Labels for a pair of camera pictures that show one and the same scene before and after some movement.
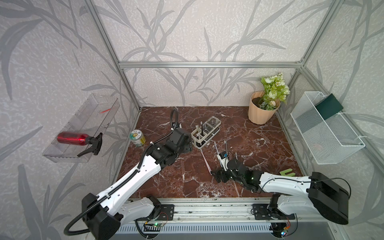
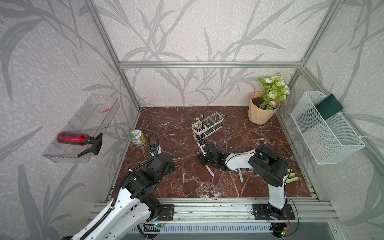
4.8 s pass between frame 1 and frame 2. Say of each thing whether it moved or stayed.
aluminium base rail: stayed
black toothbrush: moved
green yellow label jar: stayed
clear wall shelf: stayed
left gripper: moved
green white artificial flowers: stayed
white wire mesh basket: stayed
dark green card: stayed
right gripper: moved
